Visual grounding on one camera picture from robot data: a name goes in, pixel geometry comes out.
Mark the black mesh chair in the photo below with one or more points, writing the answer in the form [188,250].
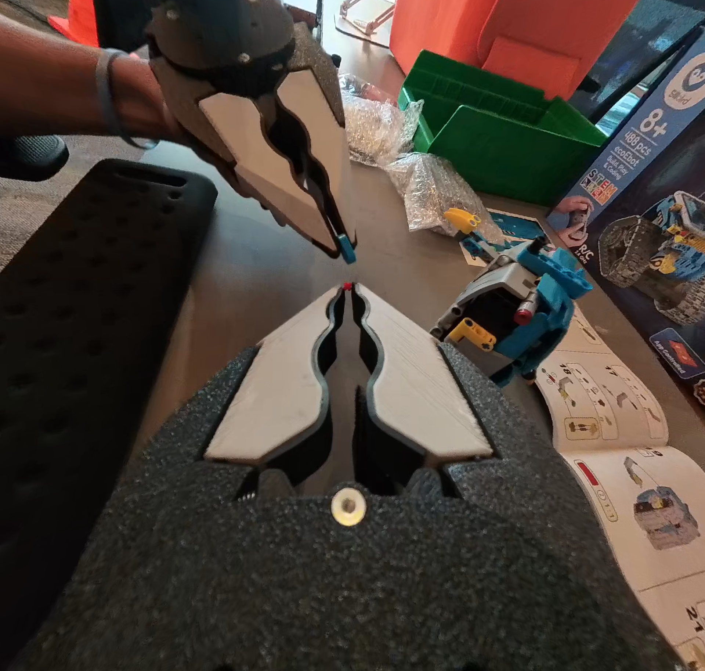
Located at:
[650,26]

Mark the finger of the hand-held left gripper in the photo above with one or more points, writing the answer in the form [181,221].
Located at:
[248,142]
[322,125]

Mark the metal laptop stand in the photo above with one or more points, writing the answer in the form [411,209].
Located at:
[369,4]

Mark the sticker sheet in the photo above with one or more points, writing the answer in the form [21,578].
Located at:
[517,227]

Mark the orange traffic cone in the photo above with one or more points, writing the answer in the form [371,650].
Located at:
[80,4]

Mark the dark perforated chair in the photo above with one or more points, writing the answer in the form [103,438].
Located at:
[82,324]

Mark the bubble wrap bag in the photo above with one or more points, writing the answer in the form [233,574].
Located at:
[435,191]
[374,125]

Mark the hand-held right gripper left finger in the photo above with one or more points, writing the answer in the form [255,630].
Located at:
[270,401]

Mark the green plastic bin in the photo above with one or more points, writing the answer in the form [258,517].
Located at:
[495,153]

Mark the person's left forearm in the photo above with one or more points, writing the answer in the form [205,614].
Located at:
[55,76]

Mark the grey blue brick robot model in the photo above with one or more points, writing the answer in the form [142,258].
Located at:
[517,307]

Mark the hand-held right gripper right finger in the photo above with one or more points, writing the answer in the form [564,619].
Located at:
[429,401]

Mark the dark blue robot kit box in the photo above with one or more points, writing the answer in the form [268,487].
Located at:
[650,214]

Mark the person's left hand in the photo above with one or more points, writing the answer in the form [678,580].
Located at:
[148,109]

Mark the grey wristband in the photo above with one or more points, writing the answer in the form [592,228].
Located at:
[107,92]

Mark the instruction booklet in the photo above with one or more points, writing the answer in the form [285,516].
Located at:
[633,544]

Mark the orange storage box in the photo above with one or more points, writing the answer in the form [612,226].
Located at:
[468,15]

